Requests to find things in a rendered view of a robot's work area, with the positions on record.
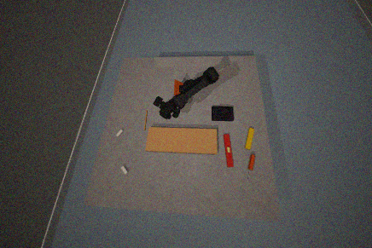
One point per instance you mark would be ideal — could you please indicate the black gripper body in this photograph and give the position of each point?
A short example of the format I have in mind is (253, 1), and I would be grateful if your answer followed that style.
(158, 102)

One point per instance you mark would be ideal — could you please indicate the yellow flat bar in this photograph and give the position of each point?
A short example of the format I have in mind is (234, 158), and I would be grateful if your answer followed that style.
(249, 139)

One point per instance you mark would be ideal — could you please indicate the brown-handled awl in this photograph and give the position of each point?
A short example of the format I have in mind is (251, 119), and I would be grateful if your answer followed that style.
(250, 164)

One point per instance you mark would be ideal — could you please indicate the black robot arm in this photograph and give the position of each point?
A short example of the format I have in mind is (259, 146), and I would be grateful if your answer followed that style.
(187, 90)

